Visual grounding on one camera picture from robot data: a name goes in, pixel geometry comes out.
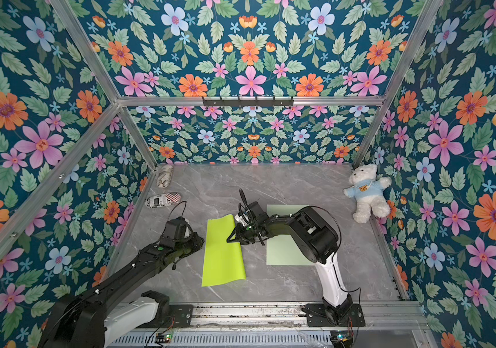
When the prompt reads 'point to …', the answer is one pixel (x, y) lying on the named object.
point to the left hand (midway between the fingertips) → (207, 238)
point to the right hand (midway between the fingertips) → (229, 241)
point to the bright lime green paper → (222, 260)
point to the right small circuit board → (345, 337)
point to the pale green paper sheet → (285, 250)
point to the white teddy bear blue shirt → (368, 191)
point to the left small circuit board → (163, 338)
